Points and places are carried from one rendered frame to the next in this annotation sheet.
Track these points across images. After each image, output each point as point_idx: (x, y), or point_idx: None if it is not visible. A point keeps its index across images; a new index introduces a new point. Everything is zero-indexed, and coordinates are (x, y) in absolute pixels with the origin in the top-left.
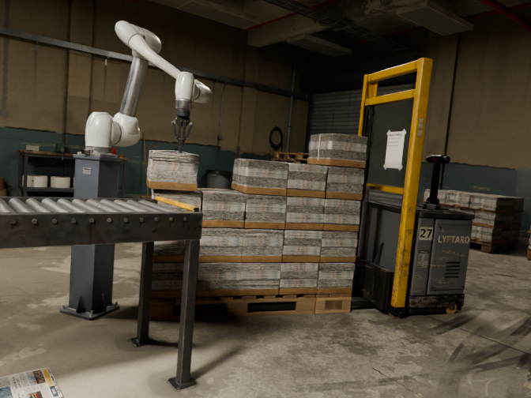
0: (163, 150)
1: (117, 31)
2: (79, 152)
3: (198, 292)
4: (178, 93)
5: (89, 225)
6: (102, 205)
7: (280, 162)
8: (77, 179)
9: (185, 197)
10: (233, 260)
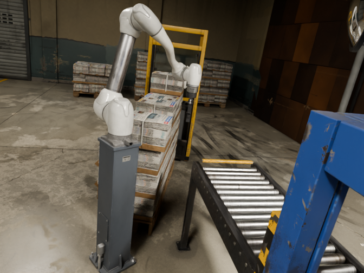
0: (146, 117)
1: (145, 18)
2: (118, 144)
3: (159, 200)
4: (197, 82)
5: None
6: (245, 186)
7: (176, 102)
8: (116, 169)
9: None
10: (165, 171)
